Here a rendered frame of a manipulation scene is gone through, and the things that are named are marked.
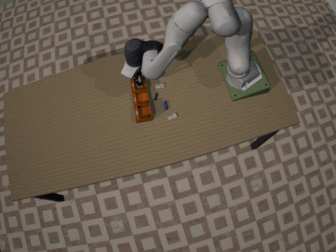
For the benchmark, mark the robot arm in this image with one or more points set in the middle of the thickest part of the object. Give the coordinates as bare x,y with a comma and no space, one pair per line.
235,24

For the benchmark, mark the white domino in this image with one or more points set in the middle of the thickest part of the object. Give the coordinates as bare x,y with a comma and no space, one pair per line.
159,86
171,117

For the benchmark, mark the orange three-compartment bin rack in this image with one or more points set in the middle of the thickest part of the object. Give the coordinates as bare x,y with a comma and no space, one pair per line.
141,102

